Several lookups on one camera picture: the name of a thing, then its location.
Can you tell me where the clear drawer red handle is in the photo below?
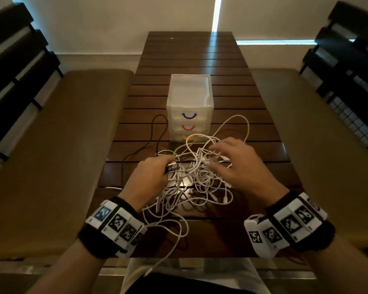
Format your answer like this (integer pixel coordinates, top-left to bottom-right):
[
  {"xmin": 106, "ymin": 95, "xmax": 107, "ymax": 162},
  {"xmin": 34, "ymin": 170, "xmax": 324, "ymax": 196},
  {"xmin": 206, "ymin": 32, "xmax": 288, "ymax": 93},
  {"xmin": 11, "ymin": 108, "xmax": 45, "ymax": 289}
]
[{"xmin": 168, "ymin": 118, "xmax": 211, "ymax": 134}]

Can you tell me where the black framed wire grid panel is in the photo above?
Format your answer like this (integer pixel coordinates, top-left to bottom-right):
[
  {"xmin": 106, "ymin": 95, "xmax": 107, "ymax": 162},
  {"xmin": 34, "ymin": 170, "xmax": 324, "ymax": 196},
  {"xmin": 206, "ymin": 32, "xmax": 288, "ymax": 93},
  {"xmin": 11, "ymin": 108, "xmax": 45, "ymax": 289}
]
[{"xmin": 328, "ymin": 75, "xmax": 368, "ymax": 160}]

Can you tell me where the tangle of white cables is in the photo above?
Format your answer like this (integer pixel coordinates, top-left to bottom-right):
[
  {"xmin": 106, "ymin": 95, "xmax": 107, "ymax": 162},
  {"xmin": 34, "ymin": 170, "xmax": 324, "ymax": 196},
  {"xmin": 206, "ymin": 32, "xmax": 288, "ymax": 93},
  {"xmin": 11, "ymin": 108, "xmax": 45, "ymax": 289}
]
[{"xmin": 104, "ymin": 114, "xmax": 251, "ymax": 278}]

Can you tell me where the clear plastic three-drawer organiser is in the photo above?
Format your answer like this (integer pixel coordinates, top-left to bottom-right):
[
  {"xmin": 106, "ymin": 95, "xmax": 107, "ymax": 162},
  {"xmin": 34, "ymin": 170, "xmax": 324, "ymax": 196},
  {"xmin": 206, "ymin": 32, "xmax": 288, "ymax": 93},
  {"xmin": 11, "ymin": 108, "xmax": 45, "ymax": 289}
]
[{"xmin": 166, "ymin": 73, "xmax": 215, "ymax": 143}]

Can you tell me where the clear drawer yellow handle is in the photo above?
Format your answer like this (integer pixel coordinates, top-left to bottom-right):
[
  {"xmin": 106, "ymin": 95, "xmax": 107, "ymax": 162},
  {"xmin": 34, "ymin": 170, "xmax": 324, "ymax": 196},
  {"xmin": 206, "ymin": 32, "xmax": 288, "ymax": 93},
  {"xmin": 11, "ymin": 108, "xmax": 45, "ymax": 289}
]
[{"xmin": 168, "ymin": 130, "xmax": 209, "ymax": 143}]

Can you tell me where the person's left hand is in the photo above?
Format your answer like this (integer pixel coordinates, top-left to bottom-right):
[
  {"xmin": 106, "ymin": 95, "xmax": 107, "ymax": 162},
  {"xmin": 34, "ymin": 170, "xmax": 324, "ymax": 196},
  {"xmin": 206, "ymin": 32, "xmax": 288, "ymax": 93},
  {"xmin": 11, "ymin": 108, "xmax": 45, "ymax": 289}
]
[{"xmin": 118, "ymin": 155, "xmax": 176, "ymax": 213}]

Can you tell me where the black USB cable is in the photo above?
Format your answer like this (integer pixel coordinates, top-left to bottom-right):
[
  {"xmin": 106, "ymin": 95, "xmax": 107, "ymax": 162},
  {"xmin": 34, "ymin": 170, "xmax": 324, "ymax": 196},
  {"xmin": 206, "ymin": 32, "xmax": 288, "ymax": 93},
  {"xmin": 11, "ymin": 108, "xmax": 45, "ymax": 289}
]
[{"xmin": 120, "ymin": 114, "xmax": 184, "ymax": 181}]

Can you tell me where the person's black garment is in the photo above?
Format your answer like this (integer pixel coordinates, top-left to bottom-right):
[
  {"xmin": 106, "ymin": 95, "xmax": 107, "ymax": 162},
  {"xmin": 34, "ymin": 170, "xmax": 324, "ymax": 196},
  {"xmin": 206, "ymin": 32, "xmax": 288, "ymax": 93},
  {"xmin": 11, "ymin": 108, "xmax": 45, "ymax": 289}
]
[{"xmin": 126, "ymin": 272, "xmax": 255, "ymax": 294}]

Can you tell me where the clear drawer blue handle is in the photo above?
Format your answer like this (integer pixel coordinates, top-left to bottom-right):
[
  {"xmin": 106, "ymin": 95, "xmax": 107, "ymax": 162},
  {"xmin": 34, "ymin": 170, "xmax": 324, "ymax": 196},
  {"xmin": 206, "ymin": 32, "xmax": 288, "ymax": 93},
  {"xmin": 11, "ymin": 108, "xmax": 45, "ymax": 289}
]
[{"xmin": 167, "ymin": 104, "xmax": 214, "ymax": 122}]

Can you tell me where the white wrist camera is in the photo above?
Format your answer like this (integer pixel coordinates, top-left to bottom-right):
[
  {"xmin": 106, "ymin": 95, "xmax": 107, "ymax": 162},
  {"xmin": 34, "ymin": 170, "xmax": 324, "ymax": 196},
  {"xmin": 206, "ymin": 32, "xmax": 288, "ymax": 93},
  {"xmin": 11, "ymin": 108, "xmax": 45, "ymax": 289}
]
[{"xmin": 244, "ymin": 214, "xmax": 290, "ymax": 260}]

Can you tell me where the black marker wristband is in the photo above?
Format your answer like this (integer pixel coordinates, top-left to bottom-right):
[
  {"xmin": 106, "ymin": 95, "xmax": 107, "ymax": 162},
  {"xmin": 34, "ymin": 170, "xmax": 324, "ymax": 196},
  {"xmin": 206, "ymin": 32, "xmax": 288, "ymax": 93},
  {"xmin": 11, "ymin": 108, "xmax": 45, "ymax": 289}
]
[
  {"xmin": 265, "ymin": 192, "xmax": 336, "ymax": 253},
  {"xmin": 77, "ymin": 196, "xmax": 148, "ymax": 259}
]

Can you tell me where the wall light strip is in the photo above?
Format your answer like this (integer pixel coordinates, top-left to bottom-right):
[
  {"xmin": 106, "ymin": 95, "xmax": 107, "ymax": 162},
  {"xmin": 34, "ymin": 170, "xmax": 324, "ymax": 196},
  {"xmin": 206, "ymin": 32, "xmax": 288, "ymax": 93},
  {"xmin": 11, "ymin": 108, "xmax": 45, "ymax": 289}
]
[
  {"xmin": 211, "ymin": 0, "xmax": 223, "ymax": 33},
  {"xmin": 236, "ymin": 39, "xmax": 318, "ymax": 46}
]

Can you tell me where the person's right hand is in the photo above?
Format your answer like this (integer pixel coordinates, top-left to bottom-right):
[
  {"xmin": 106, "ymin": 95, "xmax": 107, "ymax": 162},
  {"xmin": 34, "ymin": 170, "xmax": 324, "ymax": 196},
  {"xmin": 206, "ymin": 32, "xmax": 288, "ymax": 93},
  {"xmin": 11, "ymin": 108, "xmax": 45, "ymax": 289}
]
[{"xmin": 206, "ymin": 137, "xmax": 290, "ymax": 209}]

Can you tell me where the brown bench cushion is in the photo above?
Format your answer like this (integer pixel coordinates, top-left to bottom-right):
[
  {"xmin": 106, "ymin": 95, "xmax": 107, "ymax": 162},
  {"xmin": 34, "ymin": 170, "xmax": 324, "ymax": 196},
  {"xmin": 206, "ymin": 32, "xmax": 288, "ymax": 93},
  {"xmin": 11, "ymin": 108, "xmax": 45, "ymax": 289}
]
[
  {"xmin": 250, "ymin": 69, "xmax": 368, "ymax": 248},
  {"xmin": 0, "ymin": 69, "xmax": 135, "ymax": 261}
]

